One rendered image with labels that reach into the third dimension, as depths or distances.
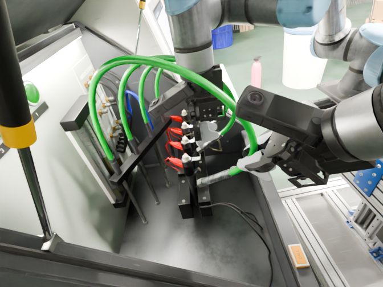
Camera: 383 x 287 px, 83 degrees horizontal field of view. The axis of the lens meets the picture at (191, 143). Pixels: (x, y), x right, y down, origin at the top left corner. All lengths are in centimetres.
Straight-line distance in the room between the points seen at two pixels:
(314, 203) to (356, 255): 34
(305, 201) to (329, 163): 134
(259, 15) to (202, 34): 10
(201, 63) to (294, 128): 21
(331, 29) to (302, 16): 60
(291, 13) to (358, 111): 19
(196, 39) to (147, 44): 43
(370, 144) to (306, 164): 9
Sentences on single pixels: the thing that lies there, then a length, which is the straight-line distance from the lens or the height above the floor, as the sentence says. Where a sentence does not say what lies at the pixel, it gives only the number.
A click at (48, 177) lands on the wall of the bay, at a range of 56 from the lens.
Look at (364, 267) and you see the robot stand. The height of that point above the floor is 21.
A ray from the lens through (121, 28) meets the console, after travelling 83.
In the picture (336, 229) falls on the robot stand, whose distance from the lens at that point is 162.
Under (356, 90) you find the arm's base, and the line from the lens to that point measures 106.
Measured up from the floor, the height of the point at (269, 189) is 95.
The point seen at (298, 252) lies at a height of 96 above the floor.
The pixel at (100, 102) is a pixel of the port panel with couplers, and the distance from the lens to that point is 82.
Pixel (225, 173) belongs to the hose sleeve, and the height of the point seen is 118.
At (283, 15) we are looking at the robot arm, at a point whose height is 145.
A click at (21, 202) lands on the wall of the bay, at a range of 50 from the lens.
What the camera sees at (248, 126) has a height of 130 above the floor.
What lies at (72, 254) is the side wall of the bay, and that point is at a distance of 31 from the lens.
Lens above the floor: 153
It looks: 39 degrees down
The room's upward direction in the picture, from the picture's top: 11 degrees counter-clockwise
